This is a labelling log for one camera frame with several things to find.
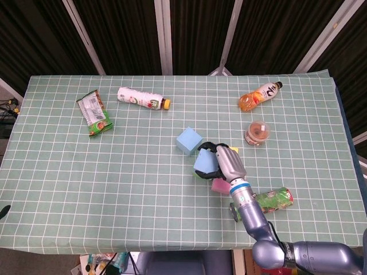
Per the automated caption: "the dark blue chair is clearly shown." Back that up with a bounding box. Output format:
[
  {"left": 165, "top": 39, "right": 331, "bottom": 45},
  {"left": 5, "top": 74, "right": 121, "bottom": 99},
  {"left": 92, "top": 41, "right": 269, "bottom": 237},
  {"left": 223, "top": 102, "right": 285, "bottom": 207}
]
[{"left": 134, "top": 250, "right": 233, "bottom": 275}]

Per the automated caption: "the green snack packet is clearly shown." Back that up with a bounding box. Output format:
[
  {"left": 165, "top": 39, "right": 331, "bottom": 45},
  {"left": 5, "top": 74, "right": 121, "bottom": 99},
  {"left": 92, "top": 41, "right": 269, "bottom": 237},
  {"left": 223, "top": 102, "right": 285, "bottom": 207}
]
[{"left": 76, "top": 89, "right": 115, "bottom": 139}]

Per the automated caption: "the green checked tablecloth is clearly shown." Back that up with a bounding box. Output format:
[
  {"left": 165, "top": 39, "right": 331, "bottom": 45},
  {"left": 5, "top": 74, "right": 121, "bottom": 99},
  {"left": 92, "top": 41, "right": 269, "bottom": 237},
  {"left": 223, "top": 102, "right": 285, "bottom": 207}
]
[{"left": 0, "top": 70, "right": 367, "bottom": 256}]

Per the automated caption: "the pile of plastic bags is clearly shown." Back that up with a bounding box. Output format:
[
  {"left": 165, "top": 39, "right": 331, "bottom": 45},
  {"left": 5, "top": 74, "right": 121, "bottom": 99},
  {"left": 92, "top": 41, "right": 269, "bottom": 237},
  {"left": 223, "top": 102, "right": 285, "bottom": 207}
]
[{"left": 71, "top": 252, "right": 131, "bottom": 275}]

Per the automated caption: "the white frame post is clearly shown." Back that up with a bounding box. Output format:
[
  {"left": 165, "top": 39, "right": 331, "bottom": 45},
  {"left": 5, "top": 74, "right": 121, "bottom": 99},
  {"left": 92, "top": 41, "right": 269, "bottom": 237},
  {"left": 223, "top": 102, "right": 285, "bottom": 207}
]
[
  {"left": 154, "top": 0, "right": 174, "bottom": 76},
  {"left": 208, "top": 0, "right": 244, "bottom": 77},
  {"left": 61, "top": 0, "right": 107, "bottom": 76},
  {"left": 294, "top": 0, "right": 359, "bottom": 74}
]

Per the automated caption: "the orange juice bottle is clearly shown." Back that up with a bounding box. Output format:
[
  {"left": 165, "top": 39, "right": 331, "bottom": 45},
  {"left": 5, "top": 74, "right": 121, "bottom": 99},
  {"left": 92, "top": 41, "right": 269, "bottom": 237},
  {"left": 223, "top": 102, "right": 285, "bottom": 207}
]
[{"left": 238, "top": 81, "right": 284, "bottom": 113}]

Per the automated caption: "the pink foam cube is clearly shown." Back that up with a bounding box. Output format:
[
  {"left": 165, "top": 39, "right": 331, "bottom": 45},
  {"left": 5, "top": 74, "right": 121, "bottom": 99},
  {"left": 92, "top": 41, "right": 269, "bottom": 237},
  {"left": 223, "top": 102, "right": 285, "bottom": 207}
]
[{"left": 211, "top": 178, "right": 231, "bottom": 195}]

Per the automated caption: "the green chips can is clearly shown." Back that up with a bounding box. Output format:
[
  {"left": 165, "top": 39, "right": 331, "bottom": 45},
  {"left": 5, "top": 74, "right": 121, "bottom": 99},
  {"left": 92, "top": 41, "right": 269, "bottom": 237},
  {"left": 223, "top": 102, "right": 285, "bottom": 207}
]
[{"left": 229, "top": 186, "right": 295, "bottom": 223}]

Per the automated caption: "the light blue foam cube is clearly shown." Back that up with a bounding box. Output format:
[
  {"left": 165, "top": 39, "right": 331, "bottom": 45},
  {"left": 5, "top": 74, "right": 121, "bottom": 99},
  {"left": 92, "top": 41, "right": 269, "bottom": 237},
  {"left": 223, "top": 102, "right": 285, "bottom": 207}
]
[
  {"left": 193, "top": 148, "right": 220, "bottom": 174},
  {"left": 175, "top": 127, "right": 204, "bottom": 157}
]

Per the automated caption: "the white tea bottle yellow cap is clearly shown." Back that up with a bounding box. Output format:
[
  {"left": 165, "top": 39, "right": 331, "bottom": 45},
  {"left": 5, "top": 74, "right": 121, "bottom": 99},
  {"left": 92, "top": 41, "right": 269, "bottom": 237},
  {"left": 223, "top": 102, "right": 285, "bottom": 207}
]
[{"left": 116, "top": 87, "right": 172, "bottom": 111}]

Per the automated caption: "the black cable bundle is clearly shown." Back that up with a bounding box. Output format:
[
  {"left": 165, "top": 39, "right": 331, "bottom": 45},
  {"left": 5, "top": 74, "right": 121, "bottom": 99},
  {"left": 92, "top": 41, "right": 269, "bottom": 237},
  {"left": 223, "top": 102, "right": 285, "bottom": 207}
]
[{"left": 0, "top": 97, "right": 21, "bottom": 116}]

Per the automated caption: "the clear plastic snack jar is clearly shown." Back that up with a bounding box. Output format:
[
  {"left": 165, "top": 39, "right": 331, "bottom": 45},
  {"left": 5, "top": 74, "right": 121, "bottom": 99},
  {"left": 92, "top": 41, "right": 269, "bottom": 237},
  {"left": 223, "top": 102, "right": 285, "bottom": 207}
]
[{"left": 244, "top": 120, "right": 272, "bottom": 146}]

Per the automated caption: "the red printed cardboard box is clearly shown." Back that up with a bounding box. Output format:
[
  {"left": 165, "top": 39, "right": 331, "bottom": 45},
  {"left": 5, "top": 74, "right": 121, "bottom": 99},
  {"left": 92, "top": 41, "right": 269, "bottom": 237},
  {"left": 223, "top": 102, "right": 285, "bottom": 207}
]
[{"left": 243, "top": 249, "right": 259, "bottom": 275}]

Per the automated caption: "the dark brown curtain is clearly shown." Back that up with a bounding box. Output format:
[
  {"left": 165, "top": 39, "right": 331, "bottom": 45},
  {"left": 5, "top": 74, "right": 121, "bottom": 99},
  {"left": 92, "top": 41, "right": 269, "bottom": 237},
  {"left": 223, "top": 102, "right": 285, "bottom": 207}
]
[{"left": 0, "top": 0, "right": 367, "bottom": 138}]

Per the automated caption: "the white table leg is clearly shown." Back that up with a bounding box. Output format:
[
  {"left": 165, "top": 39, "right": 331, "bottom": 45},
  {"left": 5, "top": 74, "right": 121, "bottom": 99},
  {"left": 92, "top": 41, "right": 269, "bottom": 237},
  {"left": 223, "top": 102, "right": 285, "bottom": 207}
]
[{"left": 232, "top": 249, "right": 246, "bottom": 275}]

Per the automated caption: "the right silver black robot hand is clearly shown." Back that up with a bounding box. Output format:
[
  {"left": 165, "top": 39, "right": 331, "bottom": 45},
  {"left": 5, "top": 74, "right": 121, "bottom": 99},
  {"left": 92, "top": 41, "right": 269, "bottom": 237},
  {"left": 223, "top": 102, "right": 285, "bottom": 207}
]
[{"left": 193, "top": 142, "right": 248, "bottom": 184}]

